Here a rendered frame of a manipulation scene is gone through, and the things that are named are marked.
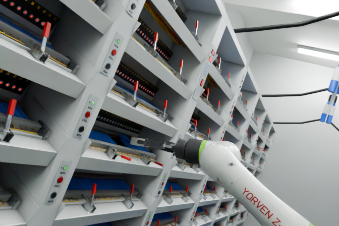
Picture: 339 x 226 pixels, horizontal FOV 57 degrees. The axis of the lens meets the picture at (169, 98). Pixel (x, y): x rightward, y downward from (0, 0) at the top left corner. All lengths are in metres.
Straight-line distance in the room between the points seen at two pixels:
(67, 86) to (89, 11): 0.19
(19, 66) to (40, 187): 0.33
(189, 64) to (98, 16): 0.77
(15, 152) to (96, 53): 0.32
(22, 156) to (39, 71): 0.20
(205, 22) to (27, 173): 1.07
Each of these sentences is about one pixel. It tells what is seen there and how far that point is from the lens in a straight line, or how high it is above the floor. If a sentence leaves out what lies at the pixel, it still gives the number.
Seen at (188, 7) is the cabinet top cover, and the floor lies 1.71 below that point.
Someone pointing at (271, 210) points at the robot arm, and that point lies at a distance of 0.99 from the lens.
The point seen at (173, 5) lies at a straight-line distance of 1.16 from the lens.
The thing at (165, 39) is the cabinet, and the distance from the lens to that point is 1.54.
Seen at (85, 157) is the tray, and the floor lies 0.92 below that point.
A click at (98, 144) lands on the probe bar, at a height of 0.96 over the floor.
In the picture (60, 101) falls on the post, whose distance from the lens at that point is 0.90.
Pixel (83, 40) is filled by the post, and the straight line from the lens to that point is 0.92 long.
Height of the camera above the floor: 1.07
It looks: 7 degrees up
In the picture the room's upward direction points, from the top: 21 degrees clockwise
